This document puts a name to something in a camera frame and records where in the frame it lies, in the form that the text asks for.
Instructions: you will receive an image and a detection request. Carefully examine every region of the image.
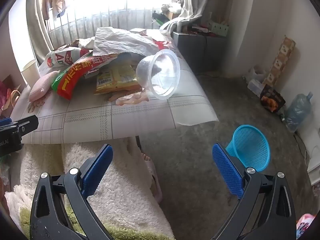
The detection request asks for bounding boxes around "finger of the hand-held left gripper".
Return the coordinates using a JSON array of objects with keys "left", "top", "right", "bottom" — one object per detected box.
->
[
  {"left": 10, "top": 115, "right": 39, "bottom": 141},
  {"left": 0, "top": 117, "right": 12, "bottom": 131}
]

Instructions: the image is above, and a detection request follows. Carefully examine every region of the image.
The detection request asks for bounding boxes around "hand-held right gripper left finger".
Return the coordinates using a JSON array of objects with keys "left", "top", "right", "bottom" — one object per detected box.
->
[{"left": 29, "top": 144, "right": 118, "bottom": 240}]

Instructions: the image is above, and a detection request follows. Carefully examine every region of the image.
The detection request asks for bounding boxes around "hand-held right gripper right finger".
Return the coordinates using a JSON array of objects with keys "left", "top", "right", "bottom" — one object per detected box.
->
[{"left": 212, "top": 143, "right": 297, "bottom": 240}]

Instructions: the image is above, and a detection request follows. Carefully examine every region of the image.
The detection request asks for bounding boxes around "blue mesh basket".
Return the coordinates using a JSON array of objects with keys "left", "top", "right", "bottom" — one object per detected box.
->
[{"left": 226, "top": 124, "right": 271, "bottom": 172}]

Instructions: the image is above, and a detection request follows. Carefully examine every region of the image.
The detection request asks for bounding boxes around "green red snack bag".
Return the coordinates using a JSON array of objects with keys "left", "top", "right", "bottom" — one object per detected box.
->
[{"left": 51, "top": 54, "right": 118, "bottom": 101}]

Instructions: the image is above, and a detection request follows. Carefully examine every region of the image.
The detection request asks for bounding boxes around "white drink bottle red cap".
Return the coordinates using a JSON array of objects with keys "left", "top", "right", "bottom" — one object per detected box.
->
[{"left": 44, "top": 47, "right": 90, "bottom": 68}]

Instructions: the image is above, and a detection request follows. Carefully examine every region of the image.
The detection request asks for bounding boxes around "yellow orange snack packet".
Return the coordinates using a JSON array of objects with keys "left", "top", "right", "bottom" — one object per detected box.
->
[{"left": 94, "top": 60, "right": 143, "bottom": 95}]

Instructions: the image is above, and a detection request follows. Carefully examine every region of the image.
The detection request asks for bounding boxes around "clear plastic cup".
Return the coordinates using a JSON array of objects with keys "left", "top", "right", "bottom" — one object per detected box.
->
[{"left": 136, "top": 49, "right": 181, "bottom": 100}]

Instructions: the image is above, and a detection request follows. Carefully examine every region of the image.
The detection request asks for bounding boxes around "white paper sheet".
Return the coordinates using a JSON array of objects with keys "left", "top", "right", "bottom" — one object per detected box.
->
[{"left": 94, "top": 27, "right": 160, "bottom": 57}]

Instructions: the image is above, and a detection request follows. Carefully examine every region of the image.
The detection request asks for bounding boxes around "pink plastic bag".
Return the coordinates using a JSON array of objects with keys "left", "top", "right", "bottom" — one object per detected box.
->
[{"left": 0, "top": 80, "right": 8, "bottom": 110}]

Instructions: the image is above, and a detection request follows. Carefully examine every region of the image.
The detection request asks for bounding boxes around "pink ribbed sponge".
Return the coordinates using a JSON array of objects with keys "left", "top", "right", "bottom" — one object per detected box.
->
[{"left": 29, "top": 70, "right": 59, "bottom": 102}]

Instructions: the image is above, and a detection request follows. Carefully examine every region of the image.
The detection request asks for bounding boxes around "white paper cup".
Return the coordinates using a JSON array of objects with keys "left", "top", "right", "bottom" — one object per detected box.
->
[{"left": 20, "top": 59, "right": 40, "bottom": 87}]

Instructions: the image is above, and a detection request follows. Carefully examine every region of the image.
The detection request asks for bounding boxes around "green shaggy rug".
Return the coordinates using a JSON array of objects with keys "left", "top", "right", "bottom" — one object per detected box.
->
[{"left": 20, "top": 205, "right": 173, "bottom": 240}]

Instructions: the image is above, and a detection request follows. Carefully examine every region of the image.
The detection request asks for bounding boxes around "orange black bag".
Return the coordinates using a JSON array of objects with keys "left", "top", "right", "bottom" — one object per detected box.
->
[{"left": 260, "top": 84, "right": 286, "bottom": 113}]

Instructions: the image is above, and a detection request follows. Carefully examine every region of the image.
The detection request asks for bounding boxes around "clear plastic container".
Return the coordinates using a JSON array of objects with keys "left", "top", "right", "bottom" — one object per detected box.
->
[{"left": 247, "top": 66, "right": 265, "bottom": 97}]

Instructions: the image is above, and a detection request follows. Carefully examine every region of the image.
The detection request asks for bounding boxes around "large blue water jug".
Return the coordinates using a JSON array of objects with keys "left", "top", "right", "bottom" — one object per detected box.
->
[{"left": 284, "top": 92, "right": 314, "bottom": 132}]

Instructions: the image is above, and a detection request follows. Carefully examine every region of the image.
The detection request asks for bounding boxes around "pink patterned cloth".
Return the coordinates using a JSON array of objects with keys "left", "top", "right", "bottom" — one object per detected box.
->
[{"left": 296, "top": 214, "right": 315, "bottom": 239}]

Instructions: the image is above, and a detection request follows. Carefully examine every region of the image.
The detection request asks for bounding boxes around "beige curtain straight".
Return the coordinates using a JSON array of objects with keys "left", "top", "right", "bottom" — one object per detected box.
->
[{"left": 26, "top": 0, "right": 54, "bottom": 65}]

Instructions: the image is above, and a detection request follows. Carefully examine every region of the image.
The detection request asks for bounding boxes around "tall printed cardboard strip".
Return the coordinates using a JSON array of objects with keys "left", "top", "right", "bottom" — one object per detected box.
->
[{"left": 262, "top": 36, "right": 296, "bottom": 85}]

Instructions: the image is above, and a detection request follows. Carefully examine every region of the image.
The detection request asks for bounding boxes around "metal window railing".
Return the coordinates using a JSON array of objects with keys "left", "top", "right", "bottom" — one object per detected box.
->
[{"left": 47, "top": 7, "right": 163, "bottom": 45}]

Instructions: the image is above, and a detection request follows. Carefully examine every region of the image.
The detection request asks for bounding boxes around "red white packet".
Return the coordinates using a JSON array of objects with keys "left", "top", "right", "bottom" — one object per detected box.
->
[{"left": 152, "top": 39, "right": 173, "bottom": 50}]

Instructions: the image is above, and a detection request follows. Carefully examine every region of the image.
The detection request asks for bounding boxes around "green white box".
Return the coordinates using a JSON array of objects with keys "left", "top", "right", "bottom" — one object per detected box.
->
[{"left": 211, "top": 21, "right": 229, "bottom": 37}]

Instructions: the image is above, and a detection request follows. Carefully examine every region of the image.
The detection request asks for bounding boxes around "green black package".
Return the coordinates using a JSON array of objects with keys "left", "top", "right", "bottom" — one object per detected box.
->
[{"left": 151, "top": 12, "right": 170, "bottom": 27}]

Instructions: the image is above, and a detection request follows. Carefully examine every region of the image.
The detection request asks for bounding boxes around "beige curtain with folds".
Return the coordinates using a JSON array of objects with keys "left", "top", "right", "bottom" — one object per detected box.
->
[{"left": 162, "top": 0, "right": 220, "bottom": 34}]

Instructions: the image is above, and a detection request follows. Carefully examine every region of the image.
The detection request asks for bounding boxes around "open cardboard box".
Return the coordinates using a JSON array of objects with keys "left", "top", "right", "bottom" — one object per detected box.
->
[{"left": 160, "top": 0, "right": 185, "bottom": 20}]

